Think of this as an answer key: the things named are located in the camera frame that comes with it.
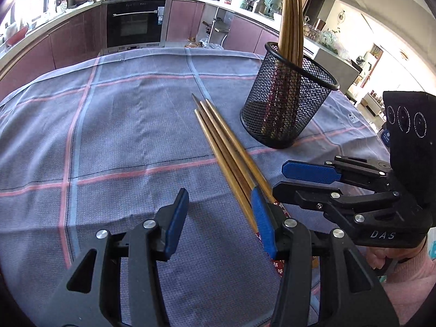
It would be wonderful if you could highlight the pink bowl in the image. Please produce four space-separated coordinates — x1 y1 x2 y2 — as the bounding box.
6 25 28 47

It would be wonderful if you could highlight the black mesh utensil cup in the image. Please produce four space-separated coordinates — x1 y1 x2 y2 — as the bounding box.
240 42 339 149

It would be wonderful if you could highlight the black camera box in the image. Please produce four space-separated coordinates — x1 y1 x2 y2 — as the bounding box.
383 91 435 219

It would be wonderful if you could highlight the black built-in oven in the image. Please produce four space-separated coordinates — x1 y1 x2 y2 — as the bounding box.
106 0 171 51

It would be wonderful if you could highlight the pink sleeve forearm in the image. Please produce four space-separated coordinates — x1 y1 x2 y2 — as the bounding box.
383 244 435 325

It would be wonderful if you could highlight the person right hand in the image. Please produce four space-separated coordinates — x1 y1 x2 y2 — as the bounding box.
366 247 401 270

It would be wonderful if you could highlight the bamboo chopstick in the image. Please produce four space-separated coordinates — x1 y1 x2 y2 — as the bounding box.
278 0 290 59
291 0 299 66
191 94 256 203
194 109 258 233
205 99 278 204
296 0 304 68
285 0 293 61

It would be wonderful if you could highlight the purple plaid tablecloth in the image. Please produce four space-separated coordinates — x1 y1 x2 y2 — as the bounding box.
1 48 389 326

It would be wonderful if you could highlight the teal round appliance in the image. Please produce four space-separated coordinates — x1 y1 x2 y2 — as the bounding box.
263 0 283 18

